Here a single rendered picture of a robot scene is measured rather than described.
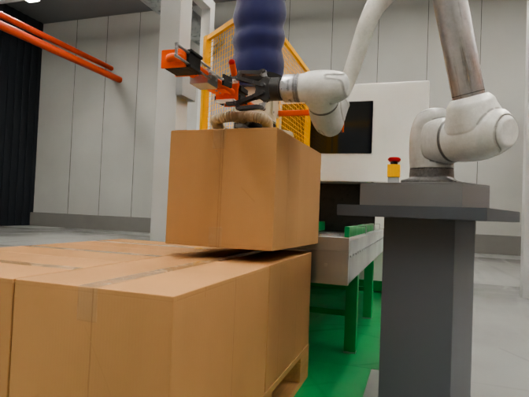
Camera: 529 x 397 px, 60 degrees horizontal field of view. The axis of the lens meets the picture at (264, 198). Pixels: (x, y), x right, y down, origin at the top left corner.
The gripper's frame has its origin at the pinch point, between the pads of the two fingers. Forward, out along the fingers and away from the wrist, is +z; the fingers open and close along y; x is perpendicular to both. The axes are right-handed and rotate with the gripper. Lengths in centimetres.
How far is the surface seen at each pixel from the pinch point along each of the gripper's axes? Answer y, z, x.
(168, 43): -72, 103, 130
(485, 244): 90, -197, 933
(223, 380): 82, -20, -36
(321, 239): 52, -22, 63
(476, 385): 111, -89, 78
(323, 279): 69, -24, 63
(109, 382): 75, -6, -63
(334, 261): 61, -28, 63
